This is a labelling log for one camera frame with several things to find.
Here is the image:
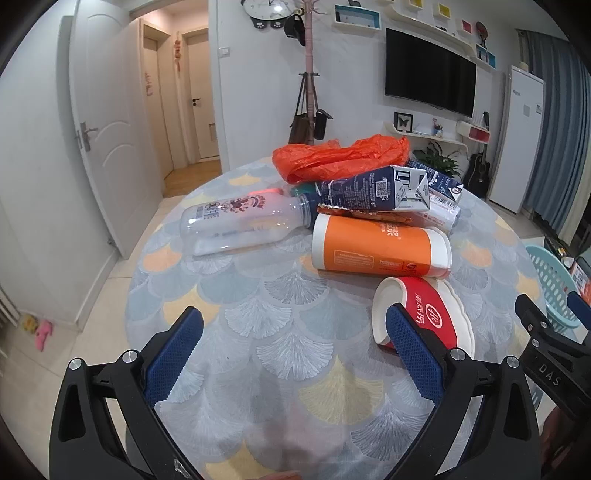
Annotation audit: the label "dark blue milk carton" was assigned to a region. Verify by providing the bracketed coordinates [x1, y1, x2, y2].
[315, 165, 430, 212]

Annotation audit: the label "wall clock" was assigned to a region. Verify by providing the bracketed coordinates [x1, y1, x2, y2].
[240, 0, 297, 30]

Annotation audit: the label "white door with handle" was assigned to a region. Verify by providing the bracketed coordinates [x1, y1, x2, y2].
[69, 1, 161, 258]

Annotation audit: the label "pink slippers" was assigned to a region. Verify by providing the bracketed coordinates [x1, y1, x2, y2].
[35, 320, 53, 352]

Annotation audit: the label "clear plastic bottle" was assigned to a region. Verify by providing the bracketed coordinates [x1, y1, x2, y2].
[179, 191, 318, 257]

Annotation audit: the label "white standing air conditioner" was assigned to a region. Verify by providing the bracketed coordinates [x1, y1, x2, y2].
[488, 66, 545, 214]

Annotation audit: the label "pink coat rack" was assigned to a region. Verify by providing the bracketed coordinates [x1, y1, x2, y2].
[297, 0, 315, 145]

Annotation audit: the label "black acoustic guitar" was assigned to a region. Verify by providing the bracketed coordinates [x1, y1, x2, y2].
[463, 144, 491, 199]

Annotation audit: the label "orange plastic bag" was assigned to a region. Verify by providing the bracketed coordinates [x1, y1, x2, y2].
[271, 134, 411, 185]

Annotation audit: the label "orange snack wrapper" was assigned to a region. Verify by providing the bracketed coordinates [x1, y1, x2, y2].
[317, 204, 422, 225]

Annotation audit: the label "butterfly picture frame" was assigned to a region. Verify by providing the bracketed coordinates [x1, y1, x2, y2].
[394, 112, 414, 133]

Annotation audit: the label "green potted plant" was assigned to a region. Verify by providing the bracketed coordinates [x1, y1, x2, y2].
[413, 141, 462, 178]

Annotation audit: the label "light blue plastic basket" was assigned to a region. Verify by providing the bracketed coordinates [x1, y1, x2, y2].
[526, 245, 581, 333]

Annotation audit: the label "blue grey curtain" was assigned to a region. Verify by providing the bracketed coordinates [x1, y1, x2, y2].
[519, 30, 590, 243]

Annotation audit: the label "black wall television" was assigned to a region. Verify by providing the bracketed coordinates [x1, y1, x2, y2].
[385, 29, 477, 117]

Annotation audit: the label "black hanging bag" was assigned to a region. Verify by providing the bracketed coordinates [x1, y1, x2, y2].
[312, 109, 332, 140]

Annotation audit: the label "red paper cup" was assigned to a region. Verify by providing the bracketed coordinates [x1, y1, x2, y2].
[370, 277, 476, 357]

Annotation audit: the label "white wall shelf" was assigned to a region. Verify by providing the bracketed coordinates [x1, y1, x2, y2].
[383, 122, 469, 153]

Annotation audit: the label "brown hanging bag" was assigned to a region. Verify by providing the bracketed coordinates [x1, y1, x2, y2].
[288, 73, 315, 145]

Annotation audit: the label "orange paper cup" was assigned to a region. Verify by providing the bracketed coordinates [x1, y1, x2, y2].
[311, 214, 453, 278]

